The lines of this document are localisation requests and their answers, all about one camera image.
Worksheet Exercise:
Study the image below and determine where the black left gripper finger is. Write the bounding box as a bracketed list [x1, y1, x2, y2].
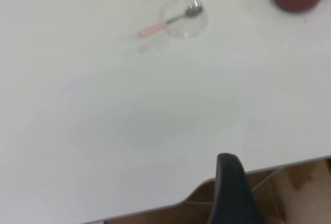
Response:
[207, 153, 266, 224]

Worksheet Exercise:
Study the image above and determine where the pink handled metal spoon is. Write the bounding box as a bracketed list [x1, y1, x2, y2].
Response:
[139, 0, 204, 38]

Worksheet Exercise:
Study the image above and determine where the clear glass lid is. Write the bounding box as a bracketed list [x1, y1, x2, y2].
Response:
[160, 0, 209, 39]

